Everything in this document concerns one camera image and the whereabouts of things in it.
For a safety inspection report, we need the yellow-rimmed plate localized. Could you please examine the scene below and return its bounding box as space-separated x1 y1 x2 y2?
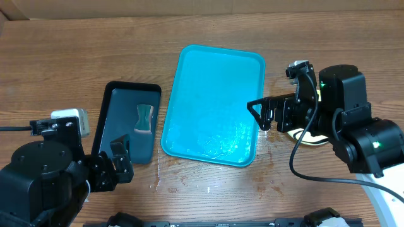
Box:
287 129 328 146

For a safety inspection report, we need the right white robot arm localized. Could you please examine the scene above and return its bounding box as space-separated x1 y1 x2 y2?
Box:
247 61 403 226

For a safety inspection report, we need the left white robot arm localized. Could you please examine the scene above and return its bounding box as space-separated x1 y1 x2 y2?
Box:
1 135 134 226

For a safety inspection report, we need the black plastic tray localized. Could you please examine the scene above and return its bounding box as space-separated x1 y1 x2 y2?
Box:
91 81 162 165

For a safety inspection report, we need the teal plastic tray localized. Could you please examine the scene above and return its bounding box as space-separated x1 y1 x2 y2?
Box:
160 45 266 167

